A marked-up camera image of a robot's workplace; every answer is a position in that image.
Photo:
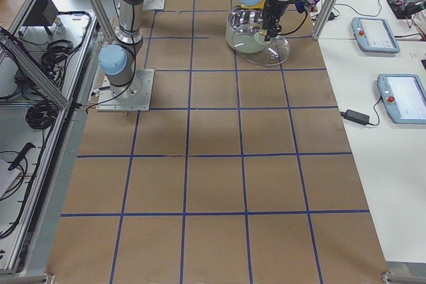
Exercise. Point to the teach pendant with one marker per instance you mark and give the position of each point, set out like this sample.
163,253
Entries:
403,97
374,35

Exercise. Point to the glass pot lid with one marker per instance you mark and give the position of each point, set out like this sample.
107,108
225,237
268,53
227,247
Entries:
255,49

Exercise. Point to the pale green cooking pot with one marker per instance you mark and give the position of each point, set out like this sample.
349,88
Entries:
244,30

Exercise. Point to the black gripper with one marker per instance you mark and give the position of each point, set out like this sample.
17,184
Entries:
275,8

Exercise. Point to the far teach pendant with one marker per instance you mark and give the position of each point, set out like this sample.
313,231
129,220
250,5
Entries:
374,35

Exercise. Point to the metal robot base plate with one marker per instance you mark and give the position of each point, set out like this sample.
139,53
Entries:
136,98

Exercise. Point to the aluminium side frame rail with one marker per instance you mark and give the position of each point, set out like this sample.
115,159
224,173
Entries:
45,79

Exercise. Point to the near teach pendant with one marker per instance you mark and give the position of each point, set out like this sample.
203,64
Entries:
403,97

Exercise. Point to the black power adapter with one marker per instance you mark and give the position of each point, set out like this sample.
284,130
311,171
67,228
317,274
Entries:
355,117

